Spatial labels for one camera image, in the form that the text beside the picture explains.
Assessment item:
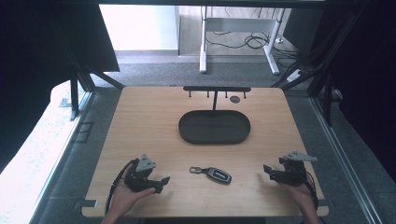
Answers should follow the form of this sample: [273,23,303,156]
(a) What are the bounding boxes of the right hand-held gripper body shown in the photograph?
[277,150,318,188]

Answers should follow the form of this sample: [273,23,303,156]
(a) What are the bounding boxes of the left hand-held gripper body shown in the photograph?
[123,153,163,193]

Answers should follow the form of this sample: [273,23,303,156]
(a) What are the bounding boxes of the person's left hand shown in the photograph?
[107,180,156,219]

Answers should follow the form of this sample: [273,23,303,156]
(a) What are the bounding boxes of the person's right hand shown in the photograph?
[279,181,319,217]

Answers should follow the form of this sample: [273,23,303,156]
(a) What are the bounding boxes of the black car key fob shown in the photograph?
[189,165,233,186]

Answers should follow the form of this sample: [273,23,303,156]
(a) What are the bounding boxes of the black key rack with tray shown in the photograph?
[177,85,252,146]

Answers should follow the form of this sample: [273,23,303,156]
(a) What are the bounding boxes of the dark floor hatch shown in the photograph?
[74,121,94,144]

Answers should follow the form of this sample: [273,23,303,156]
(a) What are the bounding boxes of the white power strip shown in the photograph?
[286,68,304,83]

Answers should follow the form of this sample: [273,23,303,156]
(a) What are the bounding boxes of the white ledge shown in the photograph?
[0,79,95,224]

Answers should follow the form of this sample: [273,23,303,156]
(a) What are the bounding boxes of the dark curtain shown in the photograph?
[0,0,121,174]
[311,0,396,183]

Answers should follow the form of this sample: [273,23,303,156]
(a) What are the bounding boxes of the dark cabinet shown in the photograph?
[282,7,325,53]

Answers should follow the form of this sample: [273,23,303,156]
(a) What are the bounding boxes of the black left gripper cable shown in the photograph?
[104,158,140,217]

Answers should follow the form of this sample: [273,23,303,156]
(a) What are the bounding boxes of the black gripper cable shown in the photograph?
[303,170,319,212]
[104,158,140,217]

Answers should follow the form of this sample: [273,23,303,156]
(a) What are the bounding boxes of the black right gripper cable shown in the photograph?
[303,170,319,212]

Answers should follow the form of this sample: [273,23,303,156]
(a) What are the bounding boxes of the aluminium floor rail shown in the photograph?
[308,95,385,224]

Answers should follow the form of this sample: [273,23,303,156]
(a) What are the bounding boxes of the black metal frame strut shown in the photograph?
[68,49,126,121]
[270,3,370,127]

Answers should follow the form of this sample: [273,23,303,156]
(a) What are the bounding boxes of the black floor cables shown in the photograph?
[205,29,302,61]

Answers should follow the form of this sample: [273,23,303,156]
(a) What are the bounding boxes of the white desk frame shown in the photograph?
[198,6,286,76]

